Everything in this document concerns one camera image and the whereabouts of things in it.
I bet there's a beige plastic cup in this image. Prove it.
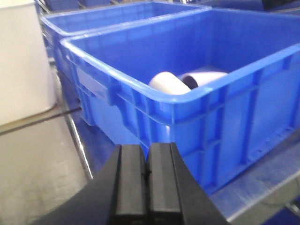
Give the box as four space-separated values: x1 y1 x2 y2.
149 71 191 95

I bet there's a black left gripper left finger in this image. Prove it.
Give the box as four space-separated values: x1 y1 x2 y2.
33 144 147 225

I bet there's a blue plastic bin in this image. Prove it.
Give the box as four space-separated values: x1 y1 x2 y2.
61 9 300 194
41 0 206 82

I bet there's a far blue plastic bin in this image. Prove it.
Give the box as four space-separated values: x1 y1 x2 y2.
41 0 206 82

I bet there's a cream plastic storage bin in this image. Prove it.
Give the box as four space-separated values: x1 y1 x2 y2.
0 0 56 125

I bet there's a near blue plastic bin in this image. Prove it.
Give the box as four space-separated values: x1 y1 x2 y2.
61 9 300 194

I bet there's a lavender plastic cup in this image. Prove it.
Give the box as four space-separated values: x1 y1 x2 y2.
181 71 227 90

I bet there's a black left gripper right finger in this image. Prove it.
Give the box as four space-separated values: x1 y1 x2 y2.
147 142 228 225

